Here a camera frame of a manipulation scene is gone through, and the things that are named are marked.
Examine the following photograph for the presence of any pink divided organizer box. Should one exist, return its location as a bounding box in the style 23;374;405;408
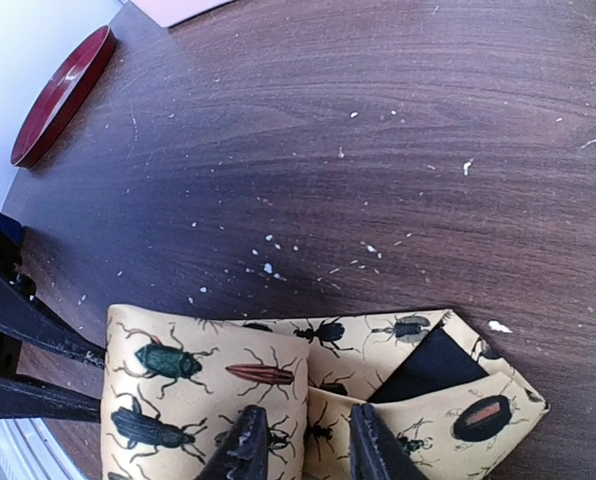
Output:
131;0;231;28

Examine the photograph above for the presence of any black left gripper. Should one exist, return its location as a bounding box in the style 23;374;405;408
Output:
0;212;105;420

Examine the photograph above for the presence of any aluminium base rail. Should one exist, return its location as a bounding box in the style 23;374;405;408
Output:
0;418;86;480

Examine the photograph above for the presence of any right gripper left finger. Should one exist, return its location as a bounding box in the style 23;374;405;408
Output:
205;405;269;480

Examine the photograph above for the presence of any leopard print tie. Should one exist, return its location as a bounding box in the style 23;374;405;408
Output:
101;304;550;479

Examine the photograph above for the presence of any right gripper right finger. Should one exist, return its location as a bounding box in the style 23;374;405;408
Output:
349;403;425;480

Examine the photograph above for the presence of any red round plate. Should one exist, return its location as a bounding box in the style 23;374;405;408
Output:
10;25;117;169

